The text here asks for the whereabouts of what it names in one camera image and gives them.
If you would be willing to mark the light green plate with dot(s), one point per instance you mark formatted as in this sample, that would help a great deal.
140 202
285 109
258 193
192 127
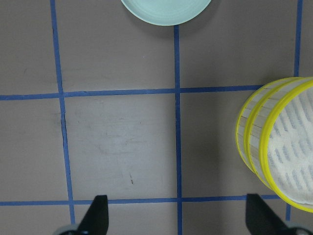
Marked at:
165 12

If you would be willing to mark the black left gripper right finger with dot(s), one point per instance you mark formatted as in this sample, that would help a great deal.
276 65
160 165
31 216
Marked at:
261 219

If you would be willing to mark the yellow steamer basket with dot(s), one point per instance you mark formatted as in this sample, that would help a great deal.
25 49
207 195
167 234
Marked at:
248 114
286 142

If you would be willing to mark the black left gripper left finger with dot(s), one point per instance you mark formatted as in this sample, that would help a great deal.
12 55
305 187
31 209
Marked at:
95 221

